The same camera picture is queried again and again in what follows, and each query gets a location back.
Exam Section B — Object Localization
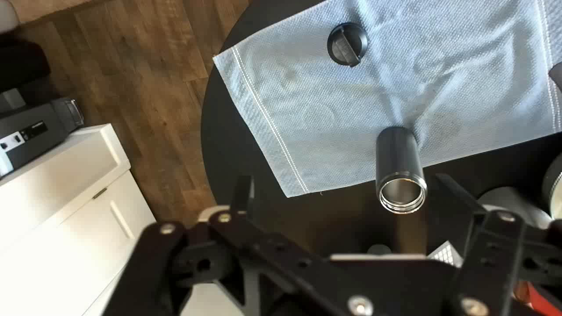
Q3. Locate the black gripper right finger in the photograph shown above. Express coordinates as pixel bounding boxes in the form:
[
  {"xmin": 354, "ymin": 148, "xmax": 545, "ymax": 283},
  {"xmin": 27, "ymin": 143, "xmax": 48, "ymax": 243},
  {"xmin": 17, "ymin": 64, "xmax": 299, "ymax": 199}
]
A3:
[{"xmin": 424, "ymin": 171, "xmax": 562, "ymax": 316}]

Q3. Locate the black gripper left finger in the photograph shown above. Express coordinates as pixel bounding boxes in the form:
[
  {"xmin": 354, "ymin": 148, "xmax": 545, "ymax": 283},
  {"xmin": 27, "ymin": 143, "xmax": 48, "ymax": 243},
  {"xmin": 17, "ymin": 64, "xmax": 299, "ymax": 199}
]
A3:
[{"xmin": 103, "ymin": 174, "xmax": 384, "ymax": 316}]

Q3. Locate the black bottle lid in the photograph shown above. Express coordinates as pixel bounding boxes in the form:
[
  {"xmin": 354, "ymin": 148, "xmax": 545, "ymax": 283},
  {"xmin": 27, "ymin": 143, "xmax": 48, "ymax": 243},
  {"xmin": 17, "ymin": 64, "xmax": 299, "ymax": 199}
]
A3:
[{"xmin": 324, "ymin": 21, "xmax": 371, "ymax": 69}]

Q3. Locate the dark steel bottle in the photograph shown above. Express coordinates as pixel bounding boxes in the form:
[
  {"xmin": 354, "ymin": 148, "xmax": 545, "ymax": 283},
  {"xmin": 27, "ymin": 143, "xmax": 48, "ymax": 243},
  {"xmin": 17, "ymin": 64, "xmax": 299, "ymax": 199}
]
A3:
[{"xmin": 373, "ymin": 125, "xmax": 428, "ymax": 218}]

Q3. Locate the white plastic basket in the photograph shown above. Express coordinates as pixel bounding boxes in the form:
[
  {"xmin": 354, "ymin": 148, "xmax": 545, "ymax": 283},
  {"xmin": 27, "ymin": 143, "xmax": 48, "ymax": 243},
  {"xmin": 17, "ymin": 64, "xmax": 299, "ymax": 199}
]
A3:
[{"xmin": 428, "ymin": 237, "xmax": 465, "ymax": 271}]

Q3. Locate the red spatula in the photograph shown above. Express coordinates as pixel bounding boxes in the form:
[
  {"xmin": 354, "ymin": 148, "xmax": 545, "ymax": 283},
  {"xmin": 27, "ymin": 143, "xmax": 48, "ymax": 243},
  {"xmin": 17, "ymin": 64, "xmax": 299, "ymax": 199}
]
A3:
[{"xmin": 514, "ymin": 279, "xmax": 554, "ymax": 313}]

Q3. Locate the light blue towel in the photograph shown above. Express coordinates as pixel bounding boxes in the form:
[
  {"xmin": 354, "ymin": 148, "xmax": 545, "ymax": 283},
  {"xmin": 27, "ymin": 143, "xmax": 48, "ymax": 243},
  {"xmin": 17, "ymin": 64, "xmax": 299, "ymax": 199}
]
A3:
[{"xmin": 210, "ymin": 0, "xmax": 562, "ymax": 200}]

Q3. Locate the white kitchen cabinet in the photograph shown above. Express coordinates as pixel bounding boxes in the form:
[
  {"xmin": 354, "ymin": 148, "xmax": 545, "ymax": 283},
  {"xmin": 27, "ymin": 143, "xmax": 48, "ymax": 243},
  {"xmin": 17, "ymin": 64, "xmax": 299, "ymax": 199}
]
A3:
[{"xmin": 0, "ymin": 121, "xmax": 157, "ymax": 316}]

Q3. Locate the black box appliance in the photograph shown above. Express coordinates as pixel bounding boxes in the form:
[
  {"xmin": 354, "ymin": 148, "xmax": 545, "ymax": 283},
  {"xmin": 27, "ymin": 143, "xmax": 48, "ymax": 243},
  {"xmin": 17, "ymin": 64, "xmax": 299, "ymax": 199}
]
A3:
[{"xmin": 0, "ymin": 95, "xmax": 85, "ymax": 179}]

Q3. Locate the black bulky object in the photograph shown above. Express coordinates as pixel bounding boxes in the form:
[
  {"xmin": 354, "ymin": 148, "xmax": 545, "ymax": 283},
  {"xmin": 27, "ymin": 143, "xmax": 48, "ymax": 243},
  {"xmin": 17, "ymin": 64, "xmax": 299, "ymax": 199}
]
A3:
[{"xmin": 0, "ymin": 37, "xmax": 52, "ymax": 93}]

